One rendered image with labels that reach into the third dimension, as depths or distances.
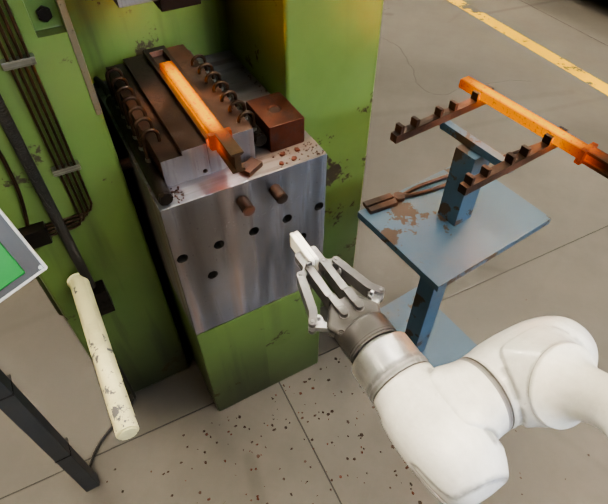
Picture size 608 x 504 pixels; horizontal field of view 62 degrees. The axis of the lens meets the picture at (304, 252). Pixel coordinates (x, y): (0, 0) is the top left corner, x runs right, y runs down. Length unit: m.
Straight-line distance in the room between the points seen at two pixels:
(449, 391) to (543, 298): 1.59
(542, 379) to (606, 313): 1.62
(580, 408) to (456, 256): 0.70
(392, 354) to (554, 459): 1.26
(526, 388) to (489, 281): 1.53
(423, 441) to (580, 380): 0.18
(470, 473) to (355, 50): 0.98
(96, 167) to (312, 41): 0.55
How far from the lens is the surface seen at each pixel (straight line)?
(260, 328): 1.46
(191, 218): 1.06
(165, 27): 1.45
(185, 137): 1.06
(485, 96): 1.32
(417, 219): 1.33
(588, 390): 0.62
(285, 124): 1.10
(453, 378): 0.64
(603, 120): 3.32
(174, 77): 1.23
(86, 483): 1.72
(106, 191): 1.21
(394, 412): 0.63
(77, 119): 1.11
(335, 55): 1.27
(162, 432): 1.77
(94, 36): 1.42
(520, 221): 1.40
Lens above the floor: 1.59
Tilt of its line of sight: 48 degrees down
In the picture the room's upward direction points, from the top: straight up
